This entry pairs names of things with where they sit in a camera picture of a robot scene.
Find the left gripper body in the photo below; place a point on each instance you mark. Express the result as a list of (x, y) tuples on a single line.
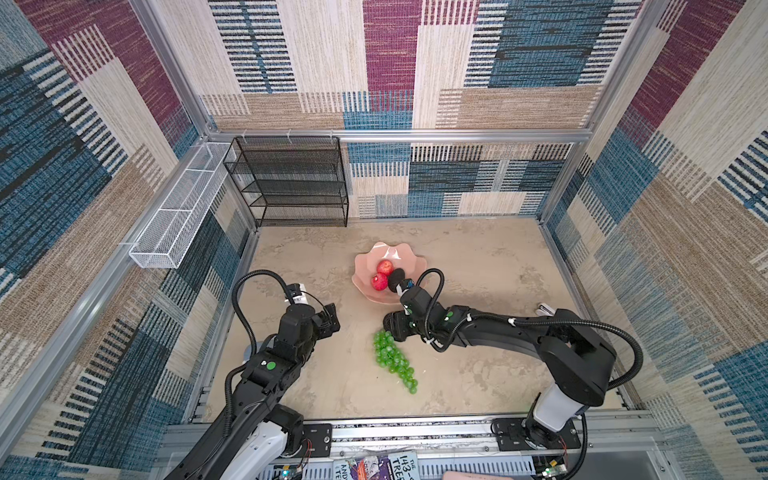
[(322, 328)]

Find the dark avocado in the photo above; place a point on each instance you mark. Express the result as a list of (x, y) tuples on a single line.
[(395, 278)]

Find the red apple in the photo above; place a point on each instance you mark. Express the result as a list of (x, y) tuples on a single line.
[(385, 267), (380, 282)]

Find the green fake grape bunch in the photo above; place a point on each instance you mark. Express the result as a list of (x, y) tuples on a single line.
[(390, 357)]

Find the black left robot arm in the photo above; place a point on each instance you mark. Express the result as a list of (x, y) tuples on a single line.
[(253, 429)]

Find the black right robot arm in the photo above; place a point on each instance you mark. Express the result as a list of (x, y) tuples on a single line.
[(585, 358)]

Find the pink scalloped fruit bowl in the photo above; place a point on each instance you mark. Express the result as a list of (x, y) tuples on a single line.
[(365, 265)]

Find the book with purple cover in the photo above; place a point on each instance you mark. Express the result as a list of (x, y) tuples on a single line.
[(389, 466)]

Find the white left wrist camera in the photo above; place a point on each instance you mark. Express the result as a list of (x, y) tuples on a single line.
[(298, 293)]

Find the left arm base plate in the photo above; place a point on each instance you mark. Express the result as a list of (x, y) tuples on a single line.
[(310, 441)]

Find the black wire shelf rack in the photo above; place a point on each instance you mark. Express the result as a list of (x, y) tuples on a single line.
[(290, 181)]

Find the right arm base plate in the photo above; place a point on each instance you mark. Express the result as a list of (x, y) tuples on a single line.
[(523, 434)]

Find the white mesh wall basket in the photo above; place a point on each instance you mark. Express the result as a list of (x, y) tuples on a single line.
[(165, 241)]

